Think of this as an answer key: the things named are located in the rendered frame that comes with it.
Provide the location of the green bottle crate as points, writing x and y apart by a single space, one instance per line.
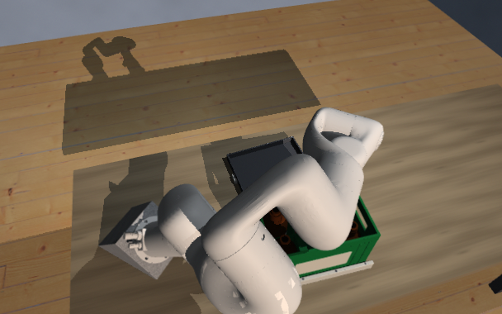
309 261

